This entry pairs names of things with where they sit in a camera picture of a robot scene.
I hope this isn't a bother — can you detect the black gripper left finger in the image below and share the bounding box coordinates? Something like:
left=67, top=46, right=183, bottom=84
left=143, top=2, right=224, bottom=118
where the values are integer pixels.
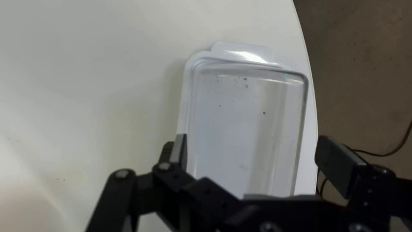
left=84, top=133, right=204, bottom=232

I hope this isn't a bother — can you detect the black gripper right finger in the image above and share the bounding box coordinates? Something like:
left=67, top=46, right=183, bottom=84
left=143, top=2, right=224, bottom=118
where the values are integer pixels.
left=315, top=136, right=412, bottom=232

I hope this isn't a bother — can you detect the clear plastic bowl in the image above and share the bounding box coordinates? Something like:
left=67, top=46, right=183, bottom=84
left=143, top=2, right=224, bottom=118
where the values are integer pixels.
left=185, top=55, right=311, bottom=200

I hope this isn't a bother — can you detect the black floor cable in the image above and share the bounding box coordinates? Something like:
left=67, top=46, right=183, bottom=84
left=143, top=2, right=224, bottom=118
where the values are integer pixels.
left=343, top=122, right=412, bottom=159

